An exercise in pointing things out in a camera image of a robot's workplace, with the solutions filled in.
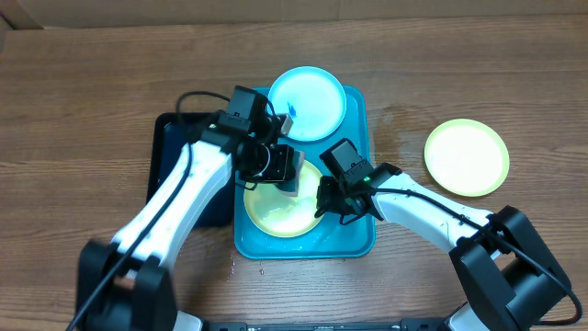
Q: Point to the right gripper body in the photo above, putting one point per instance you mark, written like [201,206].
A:
[335,200]

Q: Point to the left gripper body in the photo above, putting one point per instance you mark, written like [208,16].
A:
[270,165]

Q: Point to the yellow-green plate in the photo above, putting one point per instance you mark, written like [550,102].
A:
[466,157]
[280,215]

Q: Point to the light blue plate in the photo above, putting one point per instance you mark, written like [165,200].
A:
[313,98]

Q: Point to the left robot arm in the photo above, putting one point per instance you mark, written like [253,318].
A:
[127,285]

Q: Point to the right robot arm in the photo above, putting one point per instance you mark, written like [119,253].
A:
[510,277]

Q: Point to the turquoise plastic tray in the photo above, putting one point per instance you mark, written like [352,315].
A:
[328,239]

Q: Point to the black water tray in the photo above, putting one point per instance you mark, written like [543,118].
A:
[168,140]

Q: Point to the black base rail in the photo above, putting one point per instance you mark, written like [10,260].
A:
[406,324]

